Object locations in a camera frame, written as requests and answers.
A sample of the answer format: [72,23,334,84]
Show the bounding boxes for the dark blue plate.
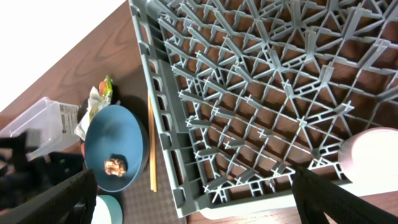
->
[85,105,149,193]

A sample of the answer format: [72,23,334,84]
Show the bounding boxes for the white crumpled napkin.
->
[74,87,110,141]

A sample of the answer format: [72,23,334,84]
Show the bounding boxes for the brown serving tray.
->
[111,83,187,223]

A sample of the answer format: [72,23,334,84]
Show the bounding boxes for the brown mushroom piece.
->
[104,159,127,177]

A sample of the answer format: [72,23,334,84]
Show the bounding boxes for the pink cup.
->
[338,128,397,189]

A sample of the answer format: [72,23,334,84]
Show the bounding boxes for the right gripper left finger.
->
[1,169,97,224]

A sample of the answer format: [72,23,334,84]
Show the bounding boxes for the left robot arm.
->
[1,129,52,212]

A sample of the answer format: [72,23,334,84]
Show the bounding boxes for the light blue rice bowl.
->
[91,195,123,224]

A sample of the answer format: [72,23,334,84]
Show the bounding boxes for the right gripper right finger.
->
[292,167,397,224]

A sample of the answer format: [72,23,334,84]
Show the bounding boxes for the clear plastic bin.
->
[1,97,79,160]

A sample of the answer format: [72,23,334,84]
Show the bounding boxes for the wooden chopstick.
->
[149,107,157,192]
[147,95,157,192]

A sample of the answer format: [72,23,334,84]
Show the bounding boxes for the grey dishwasher rack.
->
[129,0,397,219]

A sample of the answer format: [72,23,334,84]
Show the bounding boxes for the green orange snack wrapper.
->
[99,76,113,103]

